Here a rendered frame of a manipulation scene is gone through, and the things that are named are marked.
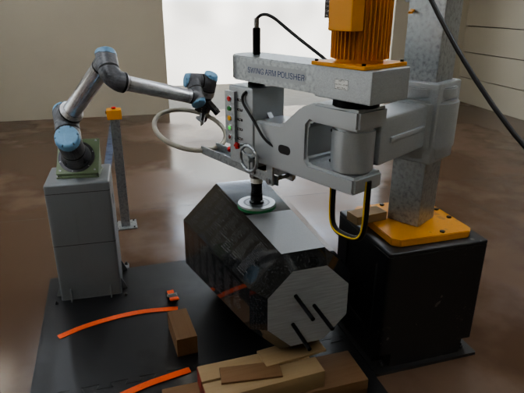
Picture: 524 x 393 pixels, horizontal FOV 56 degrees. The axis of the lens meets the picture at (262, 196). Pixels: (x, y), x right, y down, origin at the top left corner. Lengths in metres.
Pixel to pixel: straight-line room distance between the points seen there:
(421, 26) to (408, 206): 0.93
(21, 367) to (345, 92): 2.33
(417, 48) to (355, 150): 0.73
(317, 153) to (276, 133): 0.23
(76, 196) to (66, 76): 6.14
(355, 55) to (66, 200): 2.09
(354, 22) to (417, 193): 1.14
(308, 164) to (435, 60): 0.81
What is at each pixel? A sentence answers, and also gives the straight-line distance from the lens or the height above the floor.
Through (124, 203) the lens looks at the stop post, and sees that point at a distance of 4.64.
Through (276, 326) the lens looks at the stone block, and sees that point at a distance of 2.48.
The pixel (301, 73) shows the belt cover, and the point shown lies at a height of 1.63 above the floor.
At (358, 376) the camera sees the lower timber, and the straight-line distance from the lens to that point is 2.78.
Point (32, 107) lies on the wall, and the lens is 9.57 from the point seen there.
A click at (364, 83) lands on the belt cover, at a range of 2.00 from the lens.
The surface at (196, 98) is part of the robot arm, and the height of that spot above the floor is 1.37.
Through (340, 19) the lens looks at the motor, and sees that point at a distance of 2.01.
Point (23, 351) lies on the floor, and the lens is 3.38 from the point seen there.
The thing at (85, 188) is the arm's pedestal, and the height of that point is 0.82.
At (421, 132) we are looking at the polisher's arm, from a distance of 2.60.
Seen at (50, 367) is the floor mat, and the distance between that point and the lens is 3.17.
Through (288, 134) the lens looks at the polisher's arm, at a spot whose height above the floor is 1.34.
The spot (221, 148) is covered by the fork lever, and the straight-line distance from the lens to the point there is 3.09.
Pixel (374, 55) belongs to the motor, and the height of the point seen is 1.73.
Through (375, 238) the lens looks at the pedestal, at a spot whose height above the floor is 0.74.
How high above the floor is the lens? 1.92
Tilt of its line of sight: 21 degrees down
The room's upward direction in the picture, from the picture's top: straight up
